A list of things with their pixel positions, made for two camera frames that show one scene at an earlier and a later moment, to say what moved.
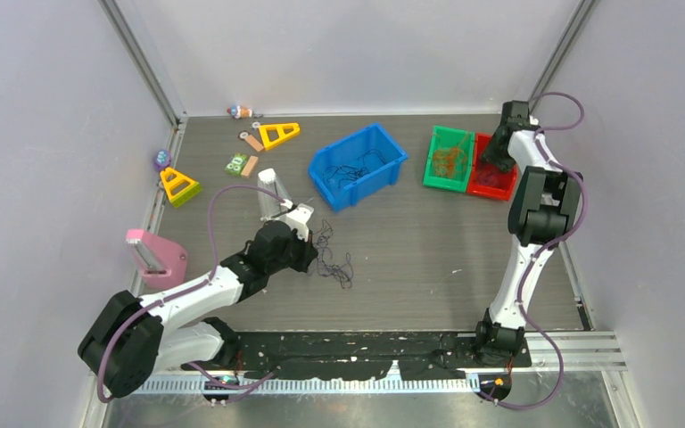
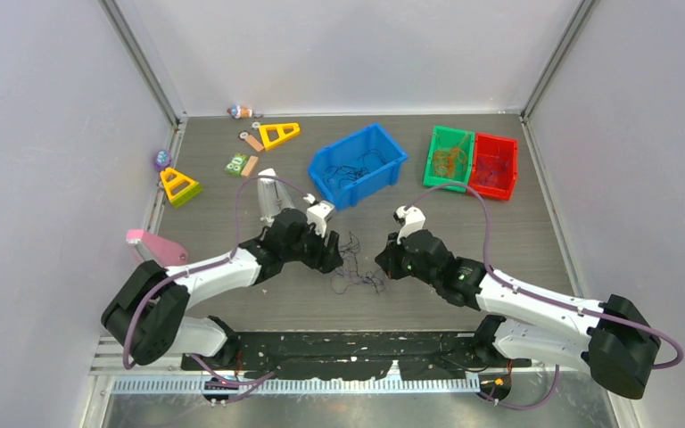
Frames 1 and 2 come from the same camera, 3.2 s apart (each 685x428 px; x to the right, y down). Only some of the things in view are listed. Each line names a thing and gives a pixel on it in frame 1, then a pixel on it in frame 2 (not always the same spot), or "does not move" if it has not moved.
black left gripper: (307, 252) does not move
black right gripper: (489, 153) to (388, 259)
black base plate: (367, 355) does not move
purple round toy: (163, 160) does not move
